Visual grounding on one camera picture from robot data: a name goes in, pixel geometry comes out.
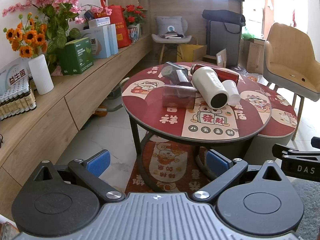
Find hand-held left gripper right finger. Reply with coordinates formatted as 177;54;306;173
192;149;290;204

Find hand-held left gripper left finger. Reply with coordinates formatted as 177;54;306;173
34;149;126;203

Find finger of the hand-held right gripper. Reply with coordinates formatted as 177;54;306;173
272;143;320;159

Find small white cup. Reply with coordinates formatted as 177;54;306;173
222;79;241;106

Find small round printed side table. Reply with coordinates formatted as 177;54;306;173
246;82;298;161

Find grey mat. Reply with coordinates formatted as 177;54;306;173
291;179;320;238

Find red printed rug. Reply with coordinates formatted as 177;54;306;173
124;140;242;196

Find long wooden cabinet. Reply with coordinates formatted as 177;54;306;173
0;33;153;207

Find round table red printed top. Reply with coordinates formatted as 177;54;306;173
121;61;272;193

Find white thermos bottle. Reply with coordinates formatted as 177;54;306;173
192;67;230;109

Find red thermos bottle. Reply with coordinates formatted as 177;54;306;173
191;64;239;82

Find beige wooden armchair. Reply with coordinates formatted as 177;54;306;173
263;22;320;141

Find brown cardboard box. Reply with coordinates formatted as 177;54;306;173
246;38;265;74

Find row of small dark bottles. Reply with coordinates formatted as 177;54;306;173
0;73;37;121

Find cardboard piece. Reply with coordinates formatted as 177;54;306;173
216;48;228;68

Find white ribbed vase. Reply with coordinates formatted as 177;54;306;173
28;54;54;95

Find green product box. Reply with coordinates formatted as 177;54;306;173
57;37;94;76

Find yellow paper bag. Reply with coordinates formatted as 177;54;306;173
176;36;208;63

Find light blue product box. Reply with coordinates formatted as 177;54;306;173
80;23;119;59

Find green plastic bag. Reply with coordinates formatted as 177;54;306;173
241;27;254;41

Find white round sign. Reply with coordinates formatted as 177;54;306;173
0;57;32;96

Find black and grey suitcase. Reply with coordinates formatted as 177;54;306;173
202;9;246;67

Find grey chair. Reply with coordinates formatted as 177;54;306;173
151;16;193;65

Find books on chair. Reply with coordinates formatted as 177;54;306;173
161;32;185;39

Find red gift bag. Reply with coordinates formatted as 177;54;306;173
100;0;132;49

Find small white box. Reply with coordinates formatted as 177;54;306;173
88;17;111;29

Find orange artificial sunflowers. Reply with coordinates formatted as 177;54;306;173
3;13;48;58

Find grey printed cushion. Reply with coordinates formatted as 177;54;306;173
155;16;183;37

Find red artificial roses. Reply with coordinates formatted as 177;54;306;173
122;4;147;27

